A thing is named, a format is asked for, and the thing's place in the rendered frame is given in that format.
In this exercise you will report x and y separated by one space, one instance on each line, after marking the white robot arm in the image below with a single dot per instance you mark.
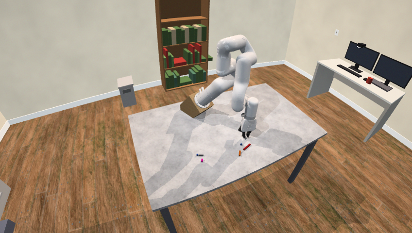
232 73

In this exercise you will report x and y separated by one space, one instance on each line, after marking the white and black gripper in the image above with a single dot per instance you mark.
247 126

